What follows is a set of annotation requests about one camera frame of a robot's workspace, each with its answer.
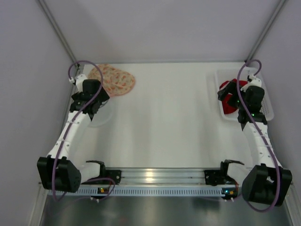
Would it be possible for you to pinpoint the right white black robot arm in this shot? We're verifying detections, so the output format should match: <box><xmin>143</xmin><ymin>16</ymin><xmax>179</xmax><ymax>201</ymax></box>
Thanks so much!
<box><xmin>217</xmin><ymin>79</ymin><xmax>293</xmax><ymax>208</ymax></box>

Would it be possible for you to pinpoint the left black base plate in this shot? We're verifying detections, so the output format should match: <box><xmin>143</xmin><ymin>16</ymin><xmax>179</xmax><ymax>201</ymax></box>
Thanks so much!
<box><xmin>84</xmin><ymin>160</ymin><xmax>122</xmax><ymax>185</ymax></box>

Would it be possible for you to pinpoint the grey slotted cable duct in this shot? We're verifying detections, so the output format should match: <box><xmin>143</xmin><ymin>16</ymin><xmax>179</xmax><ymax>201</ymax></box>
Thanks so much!
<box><xmin>79</xmin><ymin>187</ymin><xmax>238</xmax><ymax>196</ymax></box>

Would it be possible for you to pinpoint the clear plastic dome insert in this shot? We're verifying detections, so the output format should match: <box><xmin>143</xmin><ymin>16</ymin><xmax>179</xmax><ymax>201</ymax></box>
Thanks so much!
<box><xmin>89</xmin><ymin>100</ymin><xmax>114</xmax><ymax>128</ymax></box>

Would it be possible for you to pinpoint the aluminium mounting rail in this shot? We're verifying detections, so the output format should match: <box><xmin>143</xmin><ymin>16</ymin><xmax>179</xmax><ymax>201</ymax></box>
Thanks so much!
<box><xmin>37</xmin><ymin>167</ymin><xmax>293</xmax><ymax>186</ymax></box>

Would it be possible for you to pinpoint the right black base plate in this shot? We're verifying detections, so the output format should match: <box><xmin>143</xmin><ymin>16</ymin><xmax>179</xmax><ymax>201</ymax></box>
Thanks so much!
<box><xmin>204</xmin><ymin>160</ymin><xmax>244</xmax><ymax>186</ymax></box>

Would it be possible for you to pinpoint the red bra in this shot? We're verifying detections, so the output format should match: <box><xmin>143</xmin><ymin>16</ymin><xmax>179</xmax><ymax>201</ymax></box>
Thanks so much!
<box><xmin>219</xmin><ymin>79</ymin><xmax>240</xmax><ymax>114</ymax></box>

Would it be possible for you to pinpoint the pink floral mesh laundry bag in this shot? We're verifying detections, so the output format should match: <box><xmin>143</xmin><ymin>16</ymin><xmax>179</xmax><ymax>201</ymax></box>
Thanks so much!
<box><xmin>98</xmin><ymin>64</ymin><xmax>135</xmax><ymax>97</ymax></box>

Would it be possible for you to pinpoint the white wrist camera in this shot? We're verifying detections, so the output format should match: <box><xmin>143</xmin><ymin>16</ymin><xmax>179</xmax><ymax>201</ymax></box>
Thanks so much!
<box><xmin>240</xmin><ymin>73</ymin><xmax>262</xmax><ymax>92</ymax></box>
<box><xmin>69</xmin><ymin>74</ymin><xmax>87</xmax><ymax>92</ymax></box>

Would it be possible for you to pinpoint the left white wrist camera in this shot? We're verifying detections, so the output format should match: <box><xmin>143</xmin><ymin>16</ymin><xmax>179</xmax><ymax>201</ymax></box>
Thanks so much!
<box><xmin>69</xmin><ymin>74</ymin><xmax>87</xmax><ymax>92</ymax></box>

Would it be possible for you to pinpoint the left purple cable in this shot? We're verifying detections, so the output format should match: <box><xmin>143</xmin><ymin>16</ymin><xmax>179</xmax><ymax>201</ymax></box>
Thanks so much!
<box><xmin>52</xmin><ymin>60</ymin><xmax>116</xmax><ymax>202</ymax></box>

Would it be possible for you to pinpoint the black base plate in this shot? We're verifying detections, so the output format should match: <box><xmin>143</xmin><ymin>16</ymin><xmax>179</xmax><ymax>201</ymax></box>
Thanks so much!
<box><xmin>204</xmin><ymin>160</ymin><xmax>244</xmax><ymax>186</ymax></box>
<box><xmin>84</xmin><ymin>160</ymin><xmax>122</xmax><ymax>185</ymax></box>

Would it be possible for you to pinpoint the white plastic basket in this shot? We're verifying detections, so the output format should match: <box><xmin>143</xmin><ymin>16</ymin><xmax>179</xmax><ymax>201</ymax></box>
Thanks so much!
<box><xmin>214</xmin><ymin>67</ymin><xmax>274</xmax><ymax>121</ymax></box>

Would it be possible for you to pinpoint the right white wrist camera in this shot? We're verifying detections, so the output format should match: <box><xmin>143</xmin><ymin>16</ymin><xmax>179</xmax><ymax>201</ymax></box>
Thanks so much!
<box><xmin>240</xmin><ymin>73</ymin><xmax>262</xmax><ymax>92</ymax></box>

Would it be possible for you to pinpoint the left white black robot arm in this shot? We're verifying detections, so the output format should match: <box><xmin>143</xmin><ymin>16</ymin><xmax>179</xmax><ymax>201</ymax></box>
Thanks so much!
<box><xmin>37</xmin><ymin>79</ymin><xmax>110</xmax><ymax>193</ymax></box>

